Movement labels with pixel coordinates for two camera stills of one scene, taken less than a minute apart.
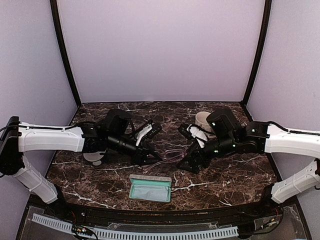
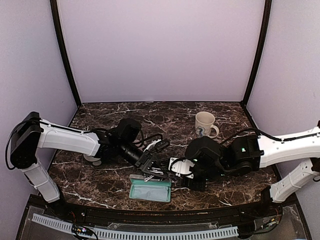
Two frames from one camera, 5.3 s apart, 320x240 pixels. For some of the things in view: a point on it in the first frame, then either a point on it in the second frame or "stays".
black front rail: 96,216 stays
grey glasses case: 151,188 stays
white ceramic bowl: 94,157 stays
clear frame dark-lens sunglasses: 169,155 → 157,174
